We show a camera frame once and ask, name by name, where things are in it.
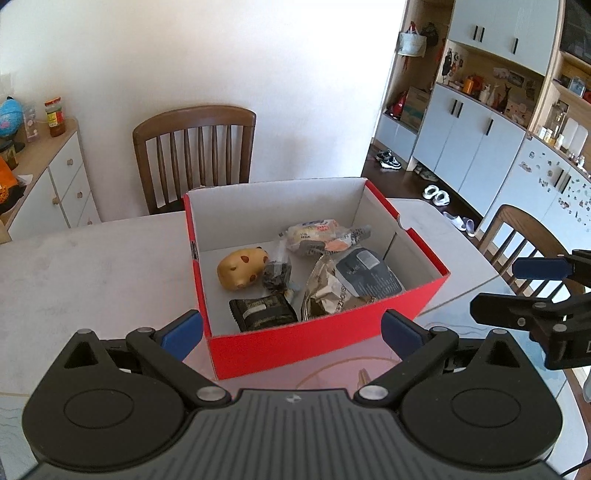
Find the black snack packet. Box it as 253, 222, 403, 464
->
228, 293, 297, 332

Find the silver foil snack bag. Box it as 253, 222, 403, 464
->
301, 255, 374, 321

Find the yellow plush toy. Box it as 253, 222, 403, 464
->
216, 246, 270, 291

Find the clear bag dark snack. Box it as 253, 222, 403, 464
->
263, 240, 291, 293

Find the bread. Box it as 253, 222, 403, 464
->
283, 219, 346, 256

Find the white seafood snack packet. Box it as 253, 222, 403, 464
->
325, 225, 372, 255

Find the brown wooden chair right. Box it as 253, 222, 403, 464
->
476, 205, 587, 301

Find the brown wooden chair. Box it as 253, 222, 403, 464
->
476, 205, 587, 301
132, 105, 256, 215

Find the white slippers pair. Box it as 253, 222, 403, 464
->
422, 185, 451, 207

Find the red cardboard box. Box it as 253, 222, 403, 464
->
184, 178, 450, 380

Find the dark sneakers pair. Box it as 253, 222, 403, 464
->
375, 150, 403, 171

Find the white drawer sideboard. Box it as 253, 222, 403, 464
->
1, 118, 101, 243

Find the brown wooden chair back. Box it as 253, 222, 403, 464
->
132, 105, 256, 215

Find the orange snack bag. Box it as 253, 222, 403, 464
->
0, 159, 25, 214

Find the hanging tote bag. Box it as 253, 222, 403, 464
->
397, 22, 427, 58

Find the sauce jar red lid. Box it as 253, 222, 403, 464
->
44, 97, 66, 137

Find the blue globe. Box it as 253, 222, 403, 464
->
0, 96, 25, 153

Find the grey wall cabinet unit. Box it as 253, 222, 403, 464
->
374, 1, 590, 249

